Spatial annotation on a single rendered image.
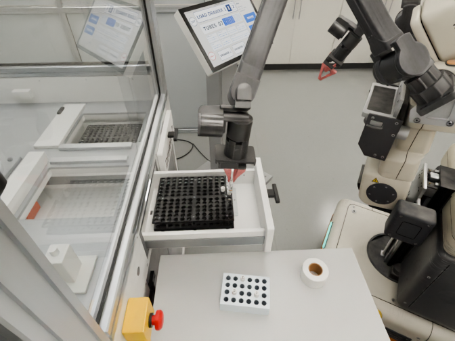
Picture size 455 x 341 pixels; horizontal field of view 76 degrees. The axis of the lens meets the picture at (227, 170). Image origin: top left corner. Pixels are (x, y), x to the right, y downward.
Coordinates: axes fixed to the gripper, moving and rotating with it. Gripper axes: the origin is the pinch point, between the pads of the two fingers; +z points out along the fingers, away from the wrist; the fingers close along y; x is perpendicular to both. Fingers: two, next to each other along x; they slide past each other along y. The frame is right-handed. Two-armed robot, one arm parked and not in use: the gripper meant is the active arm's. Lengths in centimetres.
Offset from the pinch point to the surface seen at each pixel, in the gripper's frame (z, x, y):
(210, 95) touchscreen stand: 28, -99, 3
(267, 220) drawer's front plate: 3.8, 11.1, -9.1
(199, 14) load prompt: -17, -93, 11
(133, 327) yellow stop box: 8.4, 34.7, 20.7
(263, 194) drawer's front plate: 3.9, 1.9, -9.3
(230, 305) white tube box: 17.9, 26.7, -0.2
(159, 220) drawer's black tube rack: 9.6, 7.6, 19.0
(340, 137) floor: 87, -151, -119
